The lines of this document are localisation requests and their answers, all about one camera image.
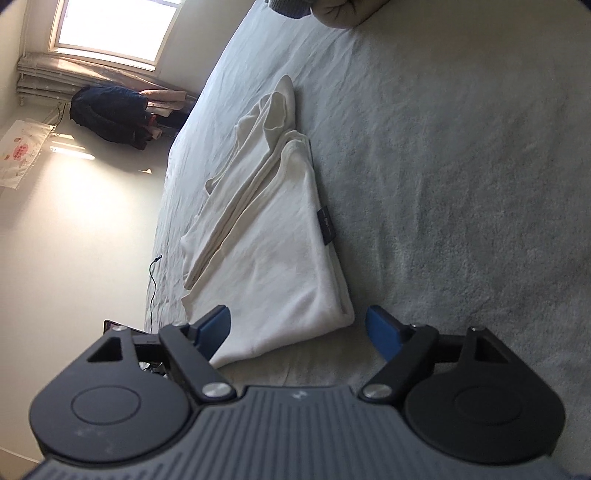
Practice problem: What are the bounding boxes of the dark blue hanging jacket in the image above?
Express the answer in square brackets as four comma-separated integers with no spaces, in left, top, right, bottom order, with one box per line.
[69,84,154,150]

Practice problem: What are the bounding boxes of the grey fuzzy blanket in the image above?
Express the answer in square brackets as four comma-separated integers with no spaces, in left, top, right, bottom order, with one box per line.
[286,0,591,416]

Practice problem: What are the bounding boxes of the wall poster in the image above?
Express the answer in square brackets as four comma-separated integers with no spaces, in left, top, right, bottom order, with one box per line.
[0,119,53,190]

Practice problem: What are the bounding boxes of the bed with pale sheet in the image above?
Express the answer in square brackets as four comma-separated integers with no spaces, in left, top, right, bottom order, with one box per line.
[145,0,591,416]

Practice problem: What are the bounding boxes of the pink hanging clothes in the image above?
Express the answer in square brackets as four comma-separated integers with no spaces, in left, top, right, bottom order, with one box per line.
[139,89,197,139]

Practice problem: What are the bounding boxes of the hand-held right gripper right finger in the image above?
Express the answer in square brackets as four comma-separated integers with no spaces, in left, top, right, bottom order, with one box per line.
[359,305,509,405]

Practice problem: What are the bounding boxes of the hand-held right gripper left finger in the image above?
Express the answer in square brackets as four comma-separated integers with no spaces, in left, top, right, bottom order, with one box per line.
[87,304,237,403]

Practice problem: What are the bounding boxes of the white printed sweatshirt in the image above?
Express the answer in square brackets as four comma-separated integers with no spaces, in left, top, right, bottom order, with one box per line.
[180,74,356,370]

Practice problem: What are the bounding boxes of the black cable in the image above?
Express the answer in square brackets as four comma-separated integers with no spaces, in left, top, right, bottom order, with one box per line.
[145,255,163,334]

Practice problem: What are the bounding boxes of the window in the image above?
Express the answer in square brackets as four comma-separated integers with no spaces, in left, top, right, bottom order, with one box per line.
[48,0,184,71]

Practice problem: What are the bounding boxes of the wall radiator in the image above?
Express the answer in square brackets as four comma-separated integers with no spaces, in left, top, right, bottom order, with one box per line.
[16,76,61,110]

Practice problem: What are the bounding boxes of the grey folded sweater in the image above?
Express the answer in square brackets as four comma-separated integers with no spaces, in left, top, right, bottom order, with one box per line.
[267,0,319,20]

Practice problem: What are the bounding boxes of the cream folded garment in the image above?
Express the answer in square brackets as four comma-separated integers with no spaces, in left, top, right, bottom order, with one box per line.
[311,0,391,30]

